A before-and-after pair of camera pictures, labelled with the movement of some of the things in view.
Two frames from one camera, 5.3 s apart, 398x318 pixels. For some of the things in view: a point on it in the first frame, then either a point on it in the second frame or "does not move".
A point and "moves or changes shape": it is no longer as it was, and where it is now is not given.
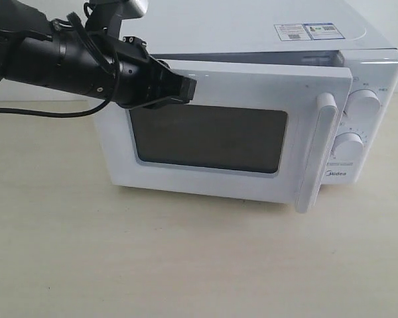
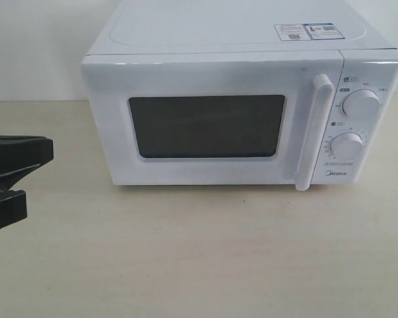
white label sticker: [292, 32] does not move
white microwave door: [252, 132] moves or changes shape
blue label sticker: [323, 31] does not move
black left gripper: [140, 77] to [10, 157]
